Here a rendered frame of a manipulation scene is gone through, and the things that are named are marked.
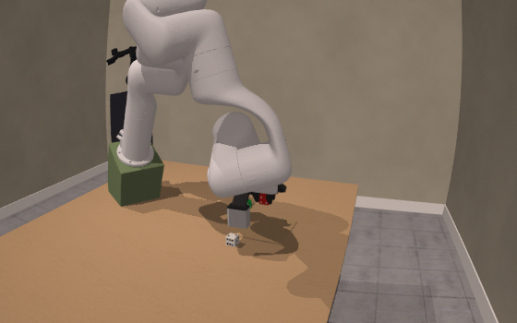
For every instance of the red die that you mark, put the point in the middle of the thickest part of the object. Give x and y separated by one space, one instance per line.
263 200

